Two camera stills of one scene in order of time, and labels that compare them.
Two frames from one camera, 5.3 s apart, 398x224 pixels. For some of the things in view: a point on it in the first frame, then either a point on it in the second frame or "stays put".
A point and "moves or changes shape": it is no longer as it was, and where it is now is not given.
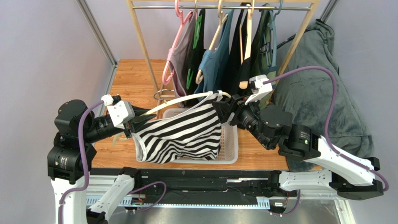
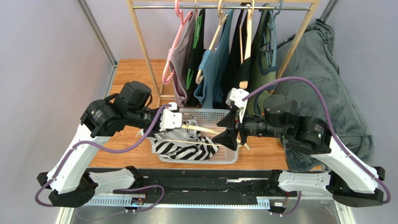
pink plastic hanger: [180, 14] stays put
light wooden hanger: [244, 84] stays put
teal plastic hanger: [273, 24] stays put
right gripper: [232, 111] -> [238, 128]
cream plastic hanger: [207, 95] -> [199, 129]
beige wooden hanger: [199, 79] stays put
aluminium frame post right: [328, 10] stays put
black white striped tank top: [192, 130] moves or changes shape
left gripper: [138, 121] -> [157, 129]
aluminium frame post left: [96, 30] stays put
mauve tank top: [178, 57] stays put
